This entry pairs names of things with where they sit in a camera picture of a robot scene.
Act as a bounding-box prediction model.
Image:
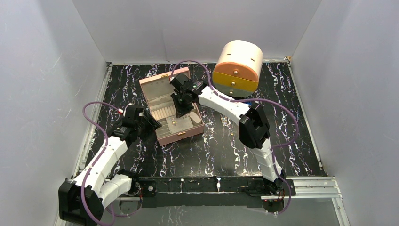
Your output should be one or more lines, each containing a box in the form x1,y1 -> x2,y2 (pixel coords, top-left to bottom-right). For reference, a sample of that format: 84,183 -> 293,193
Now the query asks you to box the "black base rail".
137,176 -> 296,211

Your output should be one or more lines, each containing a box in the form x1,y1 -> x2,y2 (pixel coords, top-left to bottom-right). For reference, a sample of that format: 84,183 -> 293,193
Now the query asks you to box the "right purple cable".
170,60 -> 300,215

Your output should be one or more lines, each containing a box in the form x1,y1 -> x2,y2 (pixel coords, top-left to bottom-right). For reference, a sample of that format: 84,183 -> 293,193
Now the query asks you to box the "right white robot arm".
170,73 -> 285,195

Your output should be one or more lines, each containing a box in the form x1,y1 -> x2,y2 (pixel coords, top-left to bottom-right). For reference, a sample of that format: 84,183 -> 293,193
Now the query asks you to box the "round three-drawer organizer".
211,40 -> 263,98

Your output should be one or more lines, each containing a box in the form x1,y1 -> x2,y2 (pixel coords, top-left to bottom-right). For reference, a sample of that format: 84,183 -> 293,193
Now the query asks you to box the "pink jewelry box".
139,67 -> 205,145

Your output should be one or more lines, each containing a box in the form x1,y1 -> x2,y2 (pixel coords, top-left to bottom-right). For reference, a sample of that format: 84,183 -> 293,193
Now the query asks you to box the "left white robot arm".
58,104 -> 161,226

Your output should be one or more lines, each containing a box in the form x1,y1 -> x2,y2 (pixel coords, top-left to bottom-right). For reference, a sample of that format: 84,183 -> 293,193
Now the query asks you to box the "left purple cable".
80,101 -> 141,226

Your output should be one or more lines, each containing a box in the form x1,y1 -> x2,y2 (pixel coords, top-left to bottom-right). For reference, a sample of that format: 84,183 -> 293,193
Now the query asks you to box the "purple cable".
170,60 -> 300,215
80,101 -> 141,226

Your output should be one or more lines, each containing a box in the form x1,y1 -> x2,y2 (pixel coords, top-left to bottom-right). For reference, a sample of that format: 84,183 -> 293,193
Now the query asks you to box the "white oval pad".
189,112 -> 202,126

